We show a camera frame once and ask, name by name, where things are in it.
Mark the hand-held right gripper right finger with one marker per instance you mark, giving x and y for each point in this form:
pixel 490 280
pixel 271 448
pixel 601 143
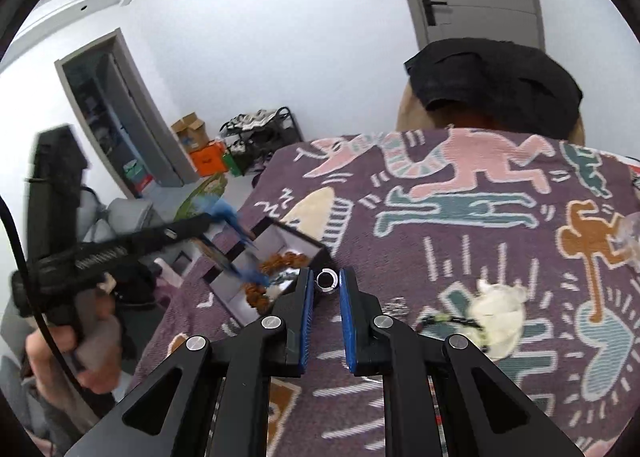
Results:
pixel 347 327

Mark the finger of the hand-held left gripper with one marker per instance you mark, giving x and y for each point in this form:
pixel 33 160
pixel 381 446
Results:
pixel 245 273
pixel 232 222

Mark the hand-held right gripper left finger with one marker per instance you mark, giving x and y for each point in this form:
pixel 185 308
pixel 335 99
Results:
pixel 306 322

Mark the black jewelry box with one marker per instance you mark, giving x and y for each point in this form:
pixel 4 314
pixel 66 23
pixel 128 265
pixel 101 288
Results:
pixel 321 259

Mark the person's left forearm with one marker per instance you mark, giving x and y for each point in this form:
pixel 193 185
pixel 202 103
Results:
pixel 45 417

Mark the person's left hand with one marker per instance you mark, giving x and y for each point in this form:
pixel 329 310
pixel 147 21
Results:
pixel 95 372

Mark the green floor mat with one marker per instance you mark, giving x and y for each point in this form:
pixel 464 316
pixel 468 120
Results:
pixel 200 197

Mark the green bag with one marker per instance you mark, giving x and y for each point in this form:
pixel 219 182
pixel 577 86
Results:
pixel 232 162

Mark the orange box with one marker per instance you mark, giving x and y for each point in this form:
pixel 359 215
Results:
pixel 210 161

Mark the grey sofa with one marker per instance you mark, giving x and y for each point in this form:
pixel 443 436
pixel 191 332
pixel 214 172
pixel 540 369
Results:
pixel 125 214

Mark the dark cloth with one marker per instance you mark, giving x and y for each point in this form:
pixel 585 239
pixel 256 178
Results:
pixel 135 287

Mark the black shoe rack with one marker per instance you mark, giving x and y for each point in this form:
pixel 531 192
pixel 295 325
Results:
pixel 260 134

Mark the brown cardboard box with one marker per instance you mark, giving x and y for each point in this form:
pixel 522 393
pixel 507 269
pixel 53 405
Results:
pixel 191 132

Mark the green red carton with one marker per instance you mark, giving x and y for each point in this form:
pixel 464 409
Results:
pixel 137 177

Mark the printed purple blanket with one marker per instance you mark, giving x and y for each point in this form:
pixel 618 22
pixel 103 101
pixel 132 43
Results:
pixel 450 247

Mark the tan chair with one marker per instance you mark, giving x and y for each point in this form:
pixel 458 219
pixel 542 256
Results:
pixel 411 112

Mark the black cloth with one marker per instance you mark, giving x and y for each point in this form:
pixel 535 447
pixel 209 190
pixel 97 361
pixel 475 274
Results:
pixel 500 77

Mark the clear plastic bag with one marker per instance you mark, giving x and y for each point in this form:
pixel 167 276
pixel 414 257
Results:
pixel 630 242

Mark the grey doorway frame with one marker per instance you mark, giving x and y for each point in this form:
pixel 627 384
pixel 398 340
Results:
pixel 145 102

